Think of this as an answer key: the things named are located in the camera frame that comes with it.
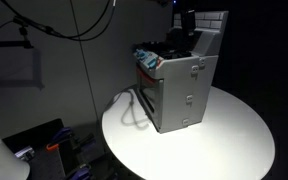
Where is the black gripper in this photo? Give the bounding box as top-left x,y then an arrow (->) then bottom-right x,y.
179,9 -> 197,47

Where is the black stove burner grate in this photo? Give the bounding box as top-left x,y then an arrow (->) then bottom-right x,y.
135,40 -> 192,61

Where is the grey toy stove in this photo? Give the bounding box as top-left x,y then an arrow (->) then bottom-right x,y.
131,10 -> 229,135

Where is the grey oven door with window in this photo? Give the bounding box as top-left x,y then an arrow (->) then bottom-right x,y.
136,66 -> 164,132

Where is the round white table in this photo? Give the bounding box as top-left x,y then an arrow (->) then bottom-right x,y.
101,84 -> 276,180

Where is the purple black clamp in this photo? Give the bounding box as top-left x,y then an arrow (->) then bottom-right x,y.
69,133 -> 97,152

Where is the purple clamp with orange tip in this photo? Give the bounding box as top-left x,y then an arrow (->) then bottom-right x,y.
45,127 -> 74,152

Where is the red oven door handle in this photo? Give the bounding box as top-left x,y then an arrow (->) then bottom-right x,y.
136,64 -> 157,86

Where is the black hanging cable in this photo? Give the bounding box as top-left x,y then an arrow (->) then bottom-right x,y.
0,0 -> 117,42

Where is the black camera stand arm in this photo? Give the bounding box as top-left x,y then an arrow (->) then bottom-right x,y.
0,15 -> 36,50

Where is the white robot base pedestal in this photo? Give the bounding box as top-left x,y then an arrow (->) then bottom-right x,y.
0,116 -> 31,180

